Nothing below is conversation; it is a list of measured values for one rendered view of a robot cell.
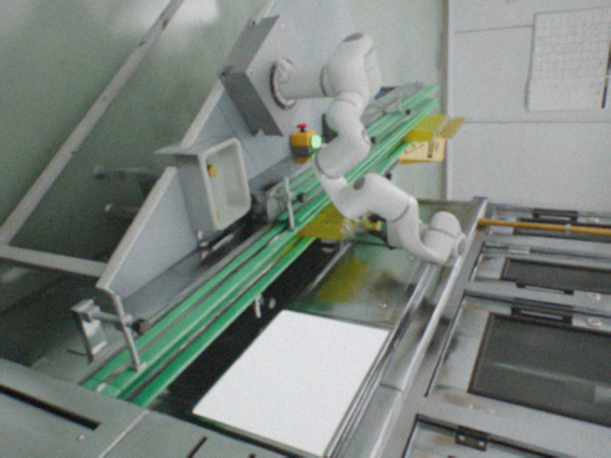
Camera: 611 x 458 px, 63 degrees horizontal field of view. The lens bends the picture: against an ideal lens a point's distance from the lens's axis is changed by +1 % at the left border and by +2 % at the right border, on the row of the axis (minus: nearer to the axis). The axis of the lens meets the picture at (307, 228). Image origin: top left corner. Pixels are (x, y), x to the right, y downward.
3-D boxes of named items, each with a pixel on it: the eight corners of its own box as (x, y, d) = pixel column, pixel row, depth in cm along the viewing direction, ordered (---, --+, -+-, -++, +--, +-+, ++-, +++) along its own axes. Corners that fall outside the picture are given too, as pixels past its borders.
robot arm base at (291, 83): (263, 79, 143) (307, 75, 135) (276, 46, 147) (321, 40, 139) (287, 114, 155) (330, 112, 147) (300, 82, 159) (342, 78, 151)
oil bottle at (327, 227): (288, 234, 160) (348, 242, 151) (285, 219, 158) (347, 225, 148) (296, 227, 165) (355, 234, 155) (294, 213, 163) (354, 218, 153)
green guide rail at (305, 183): (274, 198, 149) (296, 200, 146) (273, 195, 149) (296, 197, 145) (425, 86, 287) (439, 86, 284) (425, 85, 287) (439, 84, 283)
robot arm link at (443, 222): (444, 244, 126) (456, 211, 128) (407, 235, 133) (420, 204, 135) (463, 263, 138) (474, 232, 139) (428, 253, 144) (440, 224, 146)
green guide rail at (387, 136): (277, 220, 152) (299, 223, 149) (276, 217, 152) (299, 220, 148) (425, 100, 290) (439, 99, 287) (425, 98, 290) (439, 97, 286)
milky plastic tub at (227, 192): (193, 230, 138) (217, 233, 134) (175, 153, 128) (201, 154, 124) (228, 206, 151) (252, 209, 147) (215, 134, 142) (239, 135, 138)
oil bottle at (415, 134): (394, 142, 247) (451, 142, 234) (393, 130, 245) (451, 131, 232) (396, 138, 252) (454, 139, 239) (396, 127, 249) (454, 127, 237)
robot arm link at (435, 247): (391, 191, 128) (444, 224, 138) (373, 235, 126) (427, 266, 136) (413, 190, 121) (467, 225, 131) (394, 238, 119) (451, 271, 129)
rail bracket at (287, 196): (270, 230, 149) (306, 233, 144) (262, 177, 142) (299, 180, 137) (275, 225, 152) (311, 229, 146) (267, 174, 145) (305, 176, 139)
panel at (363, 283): (185, 424, 108) (326, 475, 92) (182, 414, 106) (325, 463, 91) (345, 242, 179) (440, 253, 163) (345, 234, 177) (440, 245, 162)
